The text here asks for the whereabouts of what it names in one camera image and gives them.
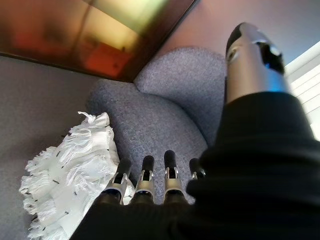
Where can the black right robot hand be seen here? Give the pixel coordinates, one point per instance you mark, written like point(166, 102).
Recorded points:
point(250, 175)

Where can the white fringed cushion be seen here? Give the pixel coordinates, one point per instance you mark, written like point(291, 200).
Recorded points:
point(72, 170)

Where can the grey fabric armchair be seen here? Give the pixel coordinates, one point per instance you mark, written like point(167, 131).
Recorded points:
point(155, 112)

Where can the glossy brown wooden cabinet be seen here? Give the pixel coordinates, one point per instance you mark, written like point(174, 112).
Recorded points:
point(75, 32)

